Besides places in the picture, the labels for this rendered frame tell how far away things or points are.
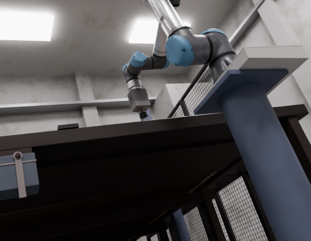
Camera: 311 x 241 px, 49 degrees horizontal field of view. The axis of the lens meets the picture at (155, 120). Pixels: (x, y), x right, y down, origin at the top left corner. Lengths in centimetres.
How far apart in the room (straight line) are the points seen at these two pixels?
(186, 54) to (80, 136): 50
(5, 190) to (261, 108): 88
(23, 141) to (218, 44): 81
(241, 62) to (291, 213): 50
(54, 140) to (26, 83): 640
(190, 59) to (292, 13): 522
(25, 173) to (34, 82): 652
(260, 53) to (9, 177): 92
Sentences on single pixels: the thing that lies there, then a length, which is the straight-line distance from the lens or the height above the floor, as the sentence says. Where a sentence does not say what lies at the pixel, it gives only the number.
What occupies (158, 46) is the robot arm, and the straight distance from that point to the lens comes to 177.
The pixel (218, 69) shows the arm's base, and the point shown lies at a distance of 132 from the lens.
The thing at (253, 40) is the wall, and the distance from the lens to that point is 706.
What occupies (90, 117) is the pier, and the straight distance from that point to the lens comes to 721.
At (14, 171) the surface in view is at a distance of 122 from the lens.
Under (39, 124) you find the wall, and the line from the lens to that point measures 717.
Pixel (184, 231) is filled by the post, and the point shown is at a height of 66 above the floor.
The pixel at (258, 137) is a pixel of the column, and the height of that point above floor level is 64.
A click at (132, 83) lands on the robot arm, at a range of 179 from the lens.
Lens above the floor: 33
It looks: 24 degrees up
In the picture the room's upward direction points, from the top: 18 degrees counter-clockwise
